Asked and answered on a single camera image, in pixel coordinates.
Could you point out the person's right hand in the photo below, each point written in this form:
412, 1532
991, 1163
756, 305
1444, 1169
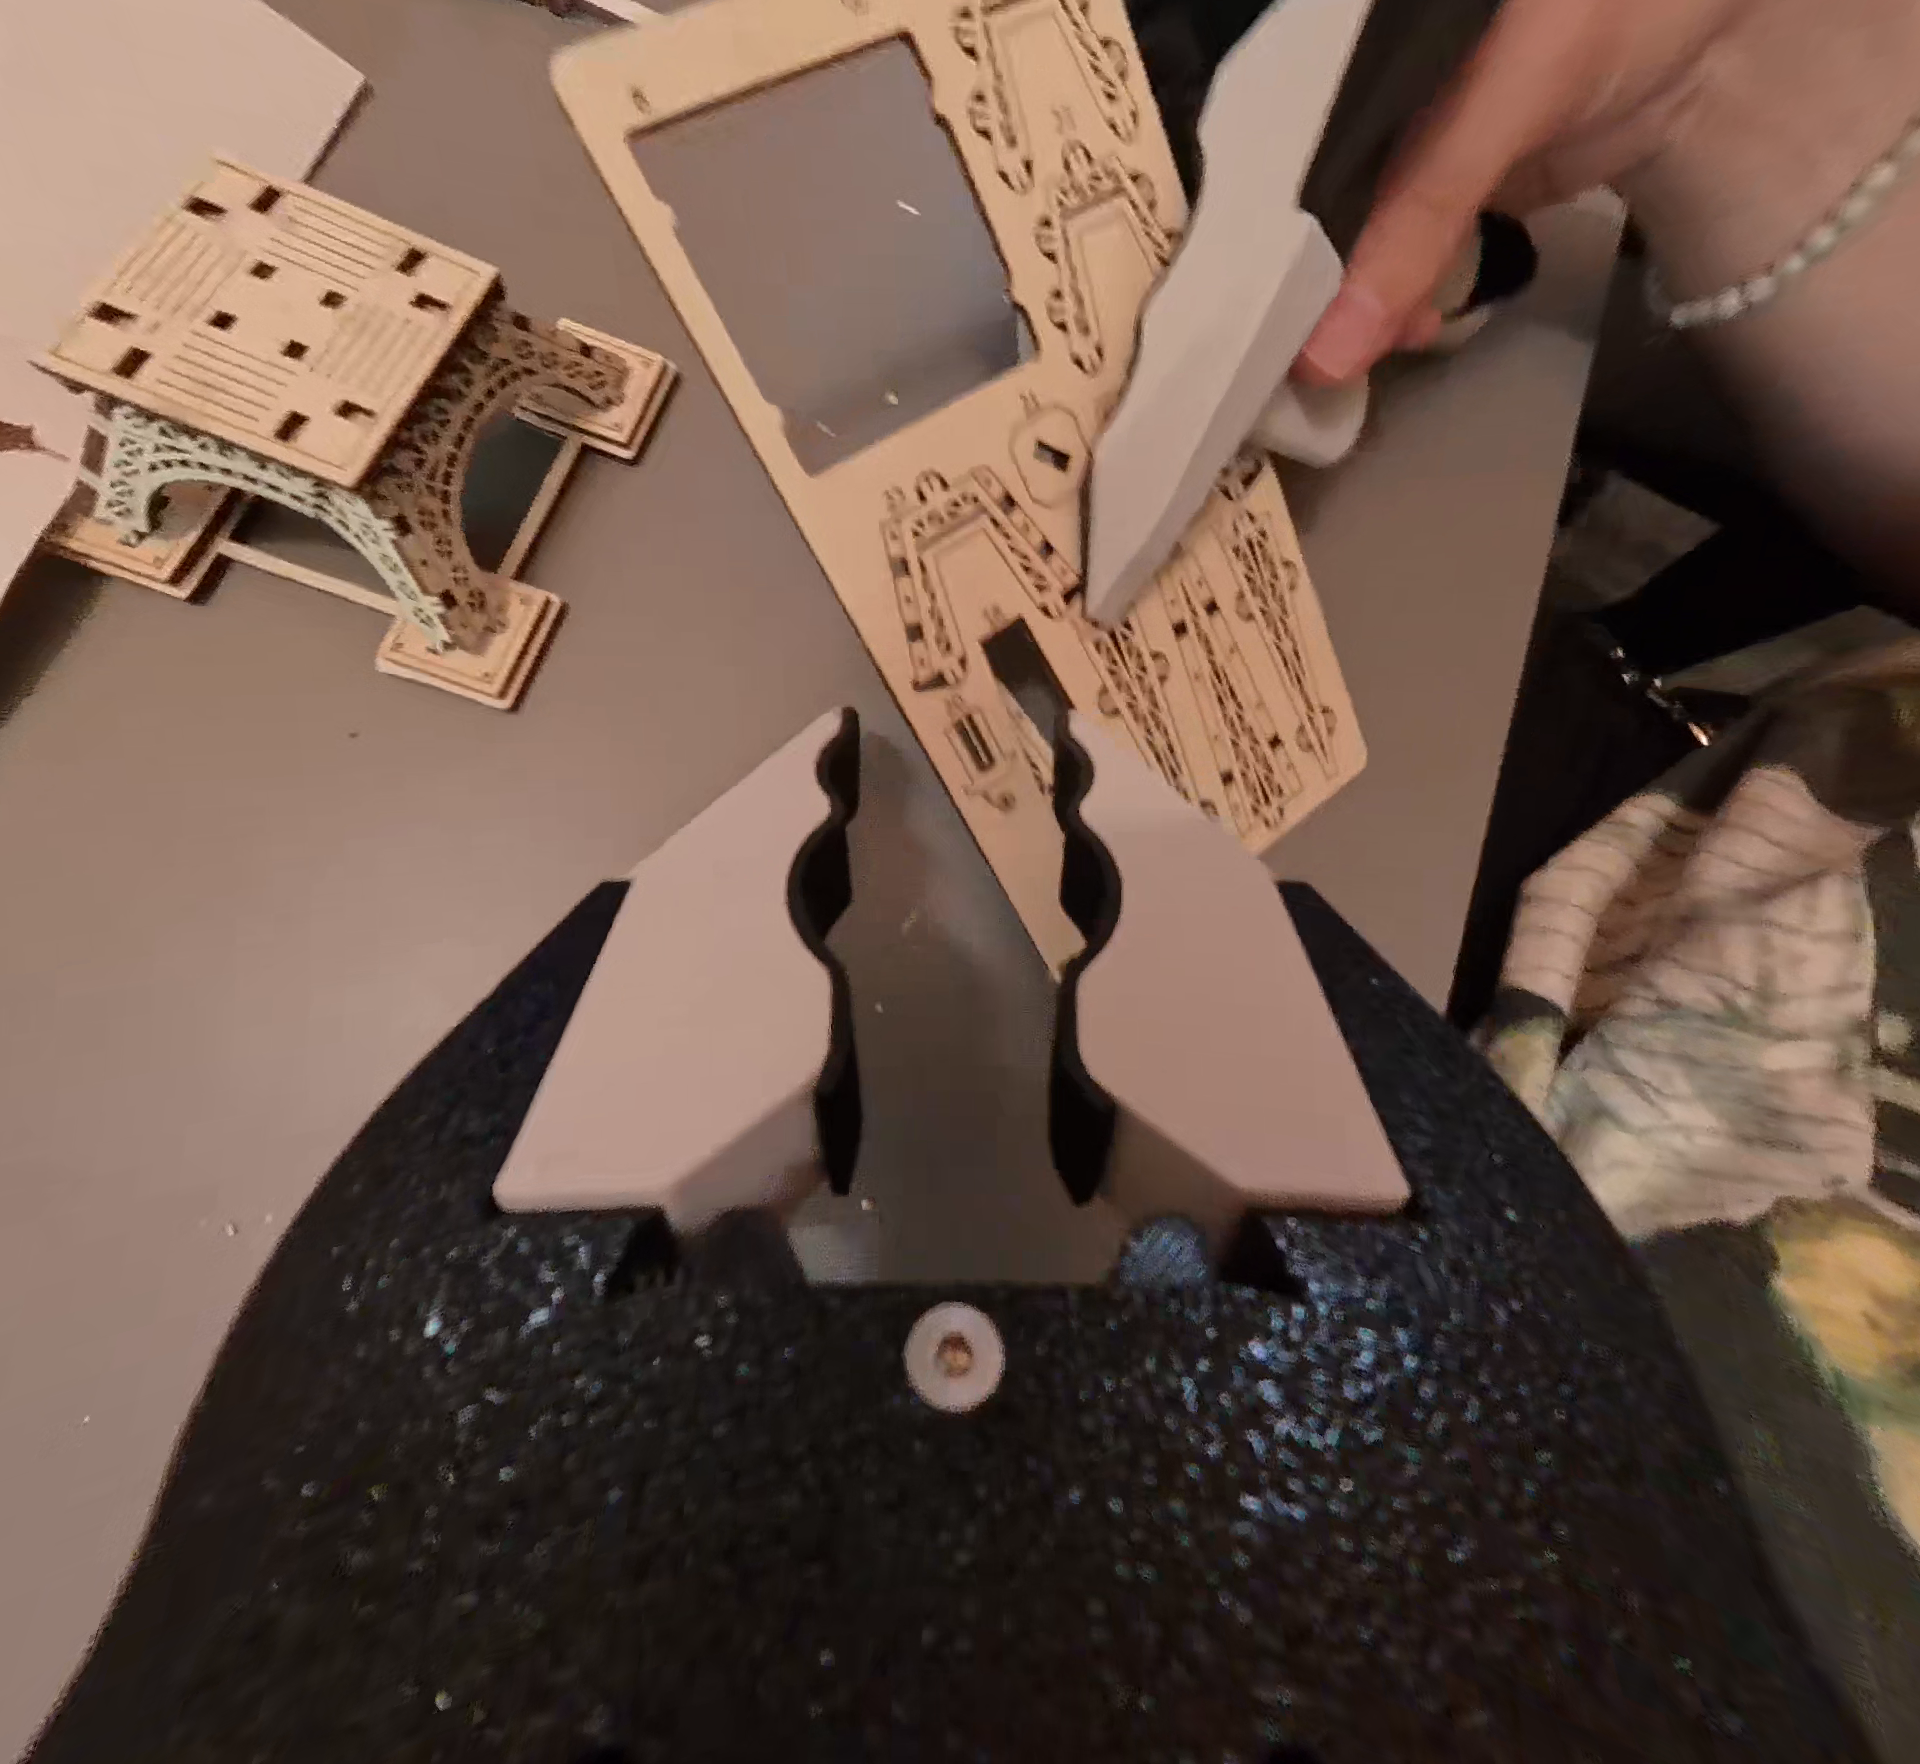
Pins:
1694, 40

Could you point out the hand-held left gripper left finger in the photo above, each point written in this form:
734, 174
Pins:
677, 1015

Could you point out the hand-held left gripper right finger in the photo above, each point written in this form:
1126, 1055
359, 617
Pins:
1232, 1028

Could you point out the person's printed t-shirt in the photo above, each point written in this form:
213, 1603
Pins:
1681, 924

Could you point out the laser-cut wooden puzzle sheet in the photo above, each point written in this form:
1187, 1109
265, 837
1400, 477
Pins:
720, 55

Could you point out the wooden tower base model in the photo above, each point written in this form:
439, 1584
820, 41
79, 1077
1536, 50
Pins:
271, 295

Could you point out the person's right forearm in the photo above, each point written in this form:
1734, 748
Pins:
1799, 415

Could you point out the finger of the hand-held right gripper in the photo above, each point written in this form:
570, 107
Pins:
1232, 295

